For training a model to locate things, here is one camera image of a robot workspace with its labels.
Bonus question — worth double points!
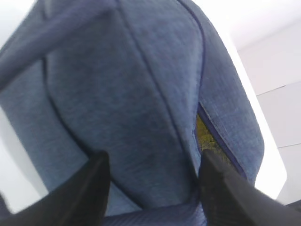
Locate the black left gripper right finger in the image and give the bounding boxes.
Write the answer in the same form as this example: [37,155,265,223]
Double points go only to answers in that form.
[199,150,301,226]

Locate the dark blue lunch bag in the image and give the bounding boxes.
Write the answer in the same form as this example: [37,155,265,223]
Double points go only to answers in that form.
[0,0,264,226]

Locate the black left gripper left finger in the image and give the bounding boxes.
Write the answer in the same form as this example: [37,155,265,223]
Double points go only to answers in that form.
[0,152,110,226]

